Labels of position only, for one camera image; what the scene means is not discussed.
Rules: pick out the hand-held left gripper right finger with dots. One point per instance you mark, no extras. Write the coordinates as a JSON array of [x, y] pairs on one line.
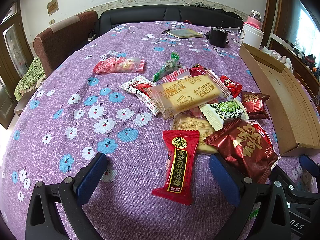
[[225, 180]]

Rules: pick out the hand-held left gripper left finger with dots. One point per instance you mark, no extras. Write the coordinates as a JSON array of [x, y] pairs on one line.
[[91, 177]]

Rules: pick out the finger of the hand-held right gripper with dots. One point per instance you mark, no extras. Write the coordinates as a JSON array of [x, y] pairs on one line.
[[310, 163], [287, 180]]

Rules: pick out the red and black candy packet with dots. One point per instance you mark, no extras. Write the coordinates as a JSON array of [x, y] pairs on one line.
[[178, 165]]

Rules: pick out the white and green snack packet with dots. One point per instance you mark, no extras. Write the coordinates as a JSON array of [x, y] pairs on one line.
[[222, 112]]

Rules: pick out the cardboard box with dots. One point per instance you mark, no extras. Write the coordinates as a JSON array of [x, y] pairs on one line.
[[287, 100]]

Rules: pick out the clear cheese biscuit packet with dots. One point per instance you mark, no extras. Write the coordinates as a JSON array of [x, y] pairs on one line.
[[185, 95]]

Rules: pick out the white and red snack packet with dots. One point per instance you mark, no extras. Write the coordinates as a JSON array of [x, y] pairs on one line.
[[136, 86]]

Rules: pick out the pink checkered-end snack packet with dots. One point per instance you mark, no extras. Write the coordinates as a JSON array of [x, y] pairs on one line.
[[117, 66]]

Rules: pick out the green candy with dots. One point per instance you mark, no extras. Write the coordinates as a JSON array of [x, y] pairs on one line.
[[166, 67]]

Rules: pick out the large dark red packet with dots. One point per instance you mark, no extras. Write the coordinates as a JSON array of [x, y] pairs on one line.
[[240, 150]]

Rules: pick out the purple floral tablecloth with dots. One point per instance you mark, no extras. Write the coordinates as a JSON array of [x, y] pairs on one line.
[[75, 130]]

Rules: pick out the pale biscuit packet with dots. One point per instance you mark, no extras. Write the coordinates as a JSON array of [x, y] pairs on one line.
[[190, 127]]

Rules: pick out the small dark brown packet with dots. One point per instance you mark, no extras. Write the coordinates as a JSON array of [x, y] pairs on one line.
[[255, 103]]

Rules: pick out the wooden sideboard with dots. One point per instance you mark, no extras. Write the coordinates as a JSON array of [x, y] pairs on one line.
[[300, 72]]

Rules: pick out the small red cartoon packet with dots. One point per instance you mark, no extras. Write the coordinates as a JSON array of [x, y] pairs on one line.
[[231, 85]]

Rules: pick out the wooden stool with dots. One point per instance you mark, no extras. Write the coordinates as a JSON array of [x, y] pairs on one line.
[[20, 107]]

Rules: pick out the white cloth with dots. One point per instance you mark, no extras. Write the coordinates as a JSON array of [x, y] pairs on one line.
[[282, 60]]

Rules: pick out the red gingham cookie packet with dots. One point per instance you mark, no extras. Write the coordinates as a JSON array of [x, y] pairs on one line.
[[178, 73]]

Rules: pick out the green blanket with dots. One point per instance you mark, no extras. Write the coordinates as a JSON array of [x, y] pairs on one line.
[[30, 77]]

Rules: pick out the window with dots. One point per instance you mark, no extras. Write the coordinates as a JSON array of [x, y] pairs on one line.
[[310, 30]]

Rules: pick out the white jar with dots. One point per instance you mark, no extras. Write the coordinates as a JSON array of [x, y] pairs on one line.
[[252, 36]]

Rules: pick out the brown armchair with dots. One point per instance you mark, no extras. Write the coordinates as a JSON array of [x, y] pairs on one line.
[[62, 40]]

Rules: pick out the black cup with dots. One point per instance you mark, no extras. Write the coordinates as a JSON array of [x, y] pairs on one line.
[[217, 38]]

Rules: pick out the small black device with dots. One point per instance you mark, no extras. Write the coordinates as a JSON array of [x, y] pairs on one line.
[[91, 35]]

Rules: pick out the clear plastic cup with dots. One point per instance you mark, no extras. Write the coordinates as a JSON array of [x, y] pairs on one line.
[[235, 36]]

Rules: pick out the wooden glass door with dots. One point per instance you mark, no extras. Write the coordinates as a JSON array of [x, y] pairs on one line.
[[10, 55]]

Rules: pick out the yellow-green notebook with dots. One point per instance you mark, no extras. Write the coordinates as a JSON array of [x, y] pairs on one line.
[[185, 33]]

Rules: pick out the pink lidded jar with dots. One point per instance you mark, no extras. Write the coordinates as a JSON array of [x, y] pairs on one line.
[[255, 20]]

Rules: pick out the dark pen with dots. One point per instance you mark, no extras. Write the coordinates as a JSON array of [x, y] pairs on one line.
[[163, 31]]

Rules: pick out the black leather sofa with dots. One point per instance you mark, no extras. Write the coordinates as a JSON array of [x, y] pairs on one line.
[[150, 13]]

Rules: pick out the dark clothing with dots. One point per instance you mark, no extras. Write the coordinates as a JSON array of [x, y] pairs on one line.
[[200, 4]]

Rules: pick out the wall plaque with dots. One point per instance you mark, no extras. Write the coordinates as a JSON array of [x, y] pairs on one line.
[[52, 6]]

